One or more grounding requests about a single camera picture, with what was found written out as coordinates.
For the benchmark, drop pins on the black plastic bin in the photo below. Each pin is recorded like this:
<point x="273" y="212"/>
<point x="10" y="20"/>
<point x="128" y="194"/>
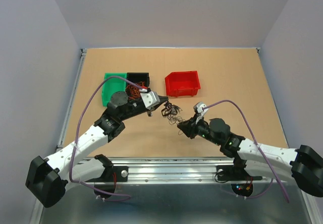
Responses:
<point x="141" y="79"/>

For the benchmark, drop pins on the aluminium mounting rail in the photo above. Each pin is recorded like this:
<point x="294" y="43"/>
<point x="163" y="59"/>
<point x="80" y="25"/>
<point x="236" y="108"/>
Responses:
<point x="168" y="170"/>

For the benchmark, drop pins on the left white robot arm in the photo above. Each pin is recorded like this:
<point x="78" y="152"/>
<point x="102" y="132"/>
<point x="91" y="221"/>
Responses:
<point x="49" y="178"/>

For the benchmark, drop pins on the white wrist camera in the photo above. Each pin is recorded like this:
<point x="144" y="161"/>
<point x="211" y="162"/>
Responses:
<point x="150" y="99"/>
<point x="199" y="111"/>

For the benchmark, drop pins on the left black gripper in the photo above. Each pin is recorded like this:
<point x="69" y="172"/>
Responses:
<point x="162" y="99"/>

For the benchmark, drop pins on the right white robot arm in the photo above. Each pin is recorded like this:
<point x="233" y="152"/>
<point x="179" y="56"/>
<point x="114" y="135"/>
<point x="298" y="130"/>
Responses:
<point x="254" y="161"/>

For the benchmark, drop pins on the red plastic bin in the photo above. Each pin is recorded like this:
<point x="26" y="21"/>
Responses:
<point x="184" y="83"/>

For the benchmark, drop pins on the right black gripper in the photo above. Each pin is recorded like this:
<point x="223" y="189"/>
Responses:
<point x="189" y="127"/>

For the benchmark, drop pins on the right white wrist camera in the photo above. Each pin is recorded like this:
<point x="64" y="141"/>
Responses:
<point x="199" y="111"/>

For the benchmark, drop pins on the aluminium table side frame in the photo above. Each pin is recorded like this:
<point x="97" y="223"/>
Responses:
<point x="60" y="143"/>

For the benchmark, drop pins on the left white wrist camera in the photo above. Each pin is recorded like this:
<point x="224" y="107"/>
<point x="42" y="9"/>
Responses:
<point x="150" y="99"/>

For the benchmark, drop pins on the green plastic bin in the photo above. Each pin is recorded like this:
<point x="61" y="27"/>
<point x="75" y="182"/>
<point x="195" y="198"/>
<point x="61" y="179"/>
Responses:
<point x="110" y="87"/>

